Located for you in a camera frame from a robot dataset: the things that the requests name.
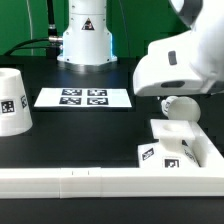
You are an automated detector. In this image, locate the white lamp base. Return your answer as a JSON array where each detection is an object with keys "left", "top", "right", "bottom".
[{"left": 138, "top": 119, "right": 199, "bottom": 169}]

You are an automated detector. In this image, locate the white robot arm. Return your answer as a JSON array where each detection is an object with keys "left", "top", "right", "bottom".
[{"left": 58, "top": 0, "right": 224, "bottom": 96}]

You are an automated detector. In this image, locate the white L-shaped fence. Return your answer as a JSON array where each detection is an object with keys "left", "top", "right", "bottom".
[{"left": 0, "top": 121, "right": 224, "bottom": 199}]

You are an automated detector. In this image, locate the white lamp shade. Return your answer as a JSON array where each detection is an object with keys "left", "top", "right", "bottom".
[{"left": 0, "top": 68, "right": 33, "bottom": 137}]

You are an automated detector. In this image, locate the black cable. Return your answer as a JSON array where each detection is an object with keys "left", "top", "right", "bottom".
[{"left": 3, "top": 0, "right": 64, "bottom": 56}]

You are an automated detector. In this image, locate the white lamp bulb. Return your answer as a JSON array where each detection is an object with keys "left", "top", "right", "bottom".
[{"left": 161, "top": 96, "right": 201, "bottom": 122}]

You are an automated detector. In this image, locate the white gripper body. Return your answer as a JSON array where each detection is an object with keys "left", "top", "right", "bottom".
[{"left": 133, "top": 31, "right": 204, "bottom": 96}]

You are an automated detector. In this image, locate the white marker sheet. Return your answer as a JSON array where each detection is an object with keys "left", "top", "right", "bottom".
[{"left": 34, "top": 88, "right": 132, "bottom": 108}]

